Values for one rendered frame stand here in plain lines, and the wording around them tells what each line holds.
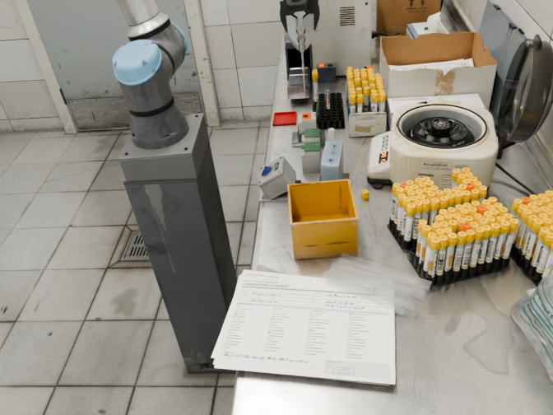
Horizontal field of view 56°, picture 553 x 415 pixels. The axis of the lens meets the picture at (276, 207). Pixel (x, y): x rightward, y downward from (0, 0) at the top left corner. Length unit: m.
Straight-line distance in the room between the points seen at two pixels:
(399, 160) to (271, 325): 0.48
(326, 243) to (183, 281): 0.69
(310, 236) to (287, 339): 0.22
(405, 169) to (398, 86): 0.35
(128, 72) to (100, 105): 2.22
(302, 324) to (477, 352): 0.30
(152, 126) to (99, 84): 2.10
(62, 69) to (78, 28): 0.30
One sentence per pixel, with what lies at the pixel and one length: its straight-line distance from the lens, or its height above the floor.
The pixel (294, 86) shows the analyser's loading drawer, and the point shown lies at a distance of 1.61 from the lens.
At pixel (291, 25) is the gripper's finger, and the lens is 1.30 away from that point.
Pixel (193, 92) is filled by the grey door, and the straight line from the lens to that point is 3.29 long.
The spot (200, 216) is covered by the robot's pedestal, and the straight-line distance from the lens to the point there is 1.44.
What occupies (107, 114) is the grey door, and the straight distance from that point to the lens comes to 3.52.
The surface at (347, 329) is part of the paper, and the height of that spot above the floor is 0.89.
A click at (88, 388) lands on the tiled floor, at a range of 2.12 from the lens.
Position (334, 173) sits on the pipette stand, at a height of 0.95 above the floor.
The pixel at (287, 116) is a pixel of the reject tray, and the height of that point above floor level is 0.88.
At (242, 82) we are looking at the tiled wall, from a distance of 3.27.
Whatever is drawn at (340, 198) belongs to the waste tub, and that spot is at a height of 0.93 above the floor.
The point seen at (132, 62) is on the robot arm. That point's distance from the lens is 1.29.
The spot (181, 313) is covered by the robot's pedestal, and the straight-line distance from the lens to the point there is 1.75.
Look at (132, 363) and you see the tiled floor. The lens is 2.12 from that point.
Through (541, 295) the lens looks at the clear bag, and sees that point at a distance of 0.93.
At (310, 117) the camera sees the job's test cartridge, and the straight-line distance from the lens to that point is 1.40.
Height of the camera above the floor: 1.63
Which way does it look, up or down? 39 degrees down
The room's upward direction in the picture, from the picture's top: 7 degrees counter-clockwise
